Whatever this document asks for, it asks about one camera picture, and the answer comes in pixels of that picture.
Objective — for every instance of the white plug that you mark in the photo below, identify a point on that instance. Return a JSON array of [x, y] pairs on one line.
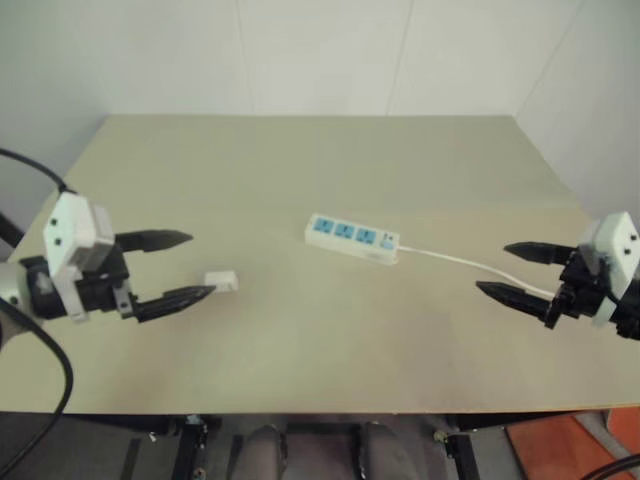
[[222, 279]]

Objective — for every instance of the black table frame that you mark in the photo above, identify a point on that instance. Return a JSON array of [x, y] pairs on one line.
[[320, 424]]

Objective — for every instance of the white power strip blue sockets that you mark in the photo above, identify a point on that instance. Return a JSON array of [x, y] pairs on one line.
[[352, 238]]

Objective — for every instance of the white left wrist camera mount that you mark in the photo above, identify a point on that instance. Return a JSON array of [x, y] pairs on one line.
[[70, 225]]

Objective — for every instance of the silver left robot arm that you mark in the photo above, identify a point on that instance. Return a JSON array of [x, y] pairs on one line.
[[12, 282]]

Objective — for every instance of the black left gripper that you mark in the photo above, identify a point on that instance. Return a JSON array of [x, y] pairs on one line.
[[102, 292]]

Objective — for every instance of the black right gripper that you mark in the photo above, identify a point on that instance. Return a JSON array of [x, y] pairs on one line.
[[580, 295]]

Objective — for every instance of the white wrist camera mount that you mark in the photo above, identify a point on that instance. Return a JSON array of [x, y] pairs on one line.
[[617, 245], [70, 225]]

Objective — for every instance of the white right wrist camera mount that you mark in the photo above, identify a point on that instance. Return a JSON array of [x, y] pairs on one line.
[[617, 245]]

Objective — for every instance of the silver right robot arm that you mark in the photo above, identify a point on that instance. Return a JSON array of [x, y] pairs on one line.
[[630, 322]]

